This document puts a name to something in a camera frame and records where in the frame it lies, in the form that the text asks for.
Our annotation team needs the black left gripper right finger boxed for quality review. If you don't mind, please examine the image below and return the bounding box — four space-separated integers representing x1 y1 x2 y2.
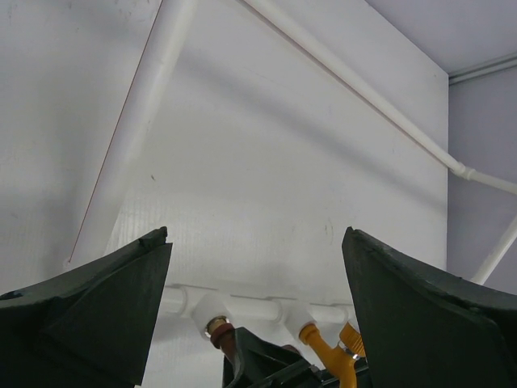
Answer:
342 227 516 387

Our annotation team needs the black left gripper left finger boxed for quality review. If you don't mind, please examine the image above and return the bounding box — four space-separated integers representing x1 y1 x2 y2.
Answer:
1 227 173 387

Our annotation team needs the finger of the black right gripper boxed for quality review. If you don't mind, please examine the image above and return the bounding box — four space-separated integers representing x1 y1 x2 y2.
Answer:
221 327 311 387

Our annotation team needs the brown water faucet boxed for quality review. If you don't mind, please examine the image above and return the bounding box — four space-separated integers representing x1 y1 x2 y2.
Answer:
206 316 303 369

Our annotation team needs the white PVC pipe frame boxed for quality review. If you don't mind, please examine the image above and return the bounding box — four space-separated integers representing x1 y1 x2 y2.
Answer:
63 1 516 337

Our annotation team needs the orange water faucet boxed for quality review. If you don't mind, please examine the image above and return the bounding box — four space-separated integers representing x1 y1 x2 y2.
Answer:
299 322 366 388

